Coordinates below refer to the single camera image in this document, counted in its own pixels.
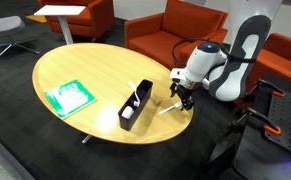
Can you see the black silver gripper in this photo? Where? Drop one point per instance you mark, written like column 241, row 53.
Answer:
column 184, row 94

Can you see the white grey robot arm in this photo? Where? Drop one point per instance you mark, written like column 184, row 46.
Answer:
column 223, row 72

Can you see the black rectangular utensil holder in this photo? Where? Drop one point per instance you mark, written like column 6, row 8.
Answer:
column 144, row 92

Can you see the white plastic utensil in holder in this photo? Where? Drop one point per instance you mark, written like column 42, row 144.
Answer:
column 134, row 88

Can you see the white round object in holder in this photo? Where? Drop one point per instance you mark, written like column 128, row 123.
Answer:
column 127, row 112

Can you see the middle orange armchair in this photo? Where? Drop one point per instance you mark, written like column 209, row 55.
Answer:
column 170, row 37

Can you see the orange armchair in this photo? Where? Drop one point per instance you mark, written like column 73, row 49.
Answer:
column 94, row 21
column 274, row 57
column 170, row 37

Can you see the oval wooden table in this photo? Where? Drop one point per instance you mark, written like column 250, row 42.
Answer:
column 105, row 71

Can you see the lower black orange clamp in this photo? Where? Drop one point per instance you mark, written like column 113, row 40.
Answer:
column 250, row 113

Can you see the black orange clamp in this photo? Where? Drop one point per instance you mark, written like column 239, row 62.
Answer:
column 250, row 113
column 250, row 95

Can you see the upper black orange clamp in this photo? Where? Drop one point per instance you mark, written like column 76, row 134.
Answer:
column 250, row 95

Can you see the right orange armchair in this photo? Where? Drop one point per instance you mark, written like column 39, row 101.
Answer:
column 274, row 57

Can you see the black perforated mounting board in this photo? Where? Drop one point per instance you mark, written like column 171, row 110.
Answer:
column 280, row 113

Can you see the green and white book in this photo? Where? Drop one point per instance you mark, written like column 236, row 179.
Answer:
column 69, row 98

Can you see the left orange armchair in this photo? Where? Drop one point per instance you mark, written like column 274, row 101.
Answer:
column 94, row 21

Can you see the small white side table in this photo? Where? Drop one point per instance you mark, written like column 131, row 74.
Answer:
column 61, row 12

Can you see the grey lounge chair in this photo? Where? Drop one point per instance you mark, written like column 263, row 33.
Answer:
column 9, row 26

